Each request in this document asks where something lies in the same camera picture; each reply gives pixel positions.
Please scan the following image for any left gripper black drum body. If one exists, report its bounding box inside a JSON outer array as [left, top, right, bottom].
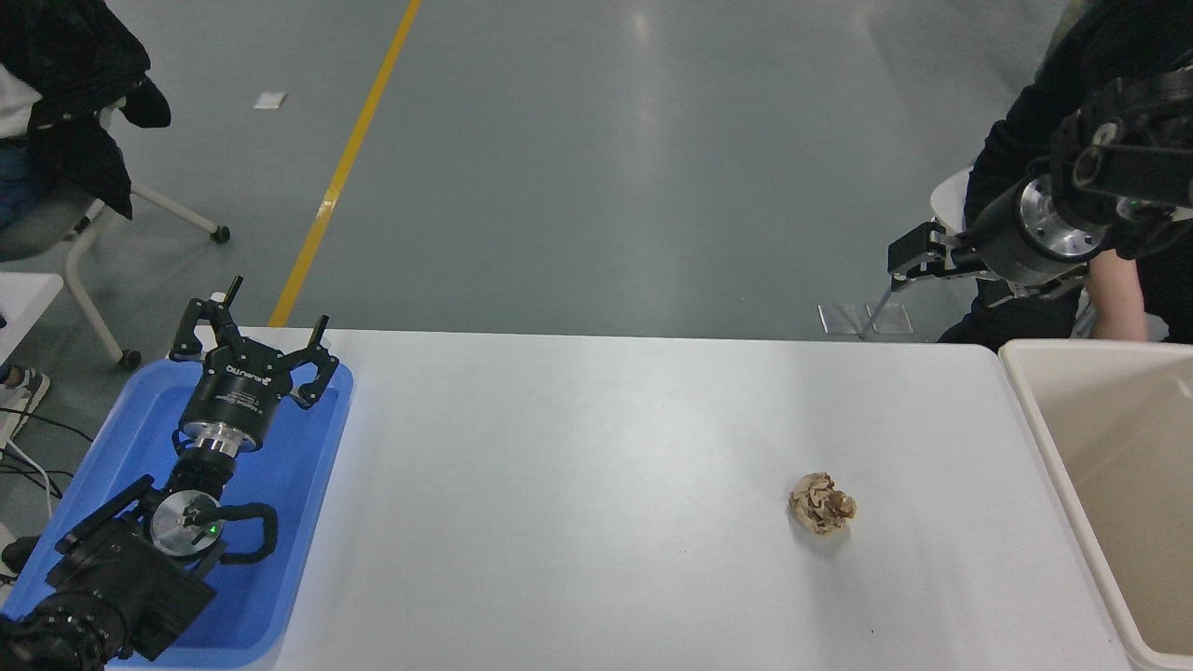
[[177, 343, 293, 448]]

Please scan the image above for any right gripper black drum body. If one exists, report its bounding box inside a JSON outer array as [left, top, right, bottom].
[[969, 182, 1088, 286]]

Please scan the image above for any standing person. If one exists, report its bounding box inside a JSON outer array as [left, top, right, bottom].
[[937, 0, 1193, 346]]

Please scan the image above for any blue plastic tray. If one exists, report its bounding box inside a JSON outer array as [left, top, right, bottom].
[[0, 357, 355, 670]]

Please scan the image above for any small white table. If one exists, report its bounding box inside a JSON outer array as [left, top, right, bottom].
[[0, 273, 64, 364]]

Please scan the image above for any seated person's shoe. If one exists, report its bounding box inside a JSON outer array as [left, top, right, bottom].
[[0, 365, 52, 444]]

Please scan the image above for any large pale bin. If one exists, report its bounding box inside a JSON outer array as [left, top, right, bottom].
[[999, 338, 1193, 671]]

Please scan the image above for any grey chair with white legs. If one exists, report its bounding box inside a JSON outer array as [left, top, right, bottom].
[[0, 98, 231, 370]]

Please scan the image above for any crumpled tan paper ball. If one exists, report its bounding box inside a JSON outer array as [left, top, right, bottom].
[[788, 472, 857, 537]]

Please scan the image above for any seated person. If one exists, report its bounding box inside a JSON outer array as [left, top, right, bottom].
[[0, 0, 173, 234]]

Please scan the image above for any black floor cable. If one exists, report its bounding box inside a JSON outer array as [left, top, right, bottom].
[[0, 405, 96, 444]]

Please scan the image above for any white floor cable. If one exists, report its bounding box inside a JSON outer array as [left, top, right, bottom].
[[0, 438, 57, 518]]

